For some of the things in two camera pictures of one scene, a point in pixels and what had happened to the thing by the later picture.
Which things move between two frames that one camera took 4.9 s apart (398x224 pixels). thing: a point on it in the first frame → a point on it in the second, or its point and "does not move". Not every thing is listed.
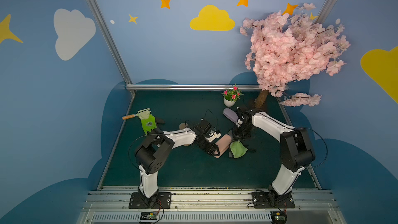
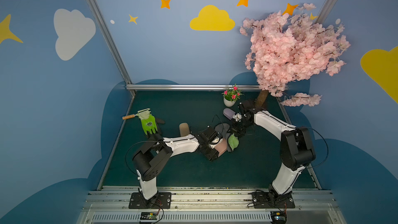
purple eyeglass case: [231, 114] does not move
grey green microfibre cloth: [237, 149] → [232, 140]
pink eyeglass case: [223, 144] does not move
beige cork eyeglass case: [182, 125] does not move
